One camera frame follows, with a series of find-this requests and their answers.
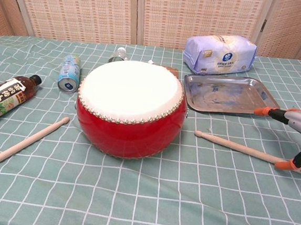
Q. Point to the bamboo folding screen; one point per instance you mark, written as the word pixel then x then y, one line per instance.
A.
pixel 78 8

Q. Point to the green checked tablecloth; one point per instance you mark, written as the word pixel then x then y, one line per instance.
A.
pixel 159 197

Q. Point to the brown tea bottle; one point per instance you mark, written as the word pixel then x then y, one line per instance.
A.
pixel 4 99

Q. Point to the light blue drink can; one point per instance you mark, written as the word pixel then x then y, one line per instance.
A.
pixel 69 71

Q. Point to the stainless steel tray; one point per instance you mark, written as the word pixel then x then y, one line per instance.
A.
pixel 228 95

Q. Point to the purple tissue pack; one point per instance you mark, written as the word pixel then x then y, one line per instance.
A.
pixel 218 55

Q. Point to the wooden drumstick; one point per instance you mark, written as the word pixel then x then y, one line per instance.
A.
pixel 23 144
pixel 237 146

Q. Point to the red and white drum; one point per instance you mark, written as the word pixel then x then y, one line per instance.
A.
pixel 131 89

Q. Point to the clear water bottle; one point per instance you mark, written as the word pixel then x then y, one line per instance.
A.
pixel 118 54

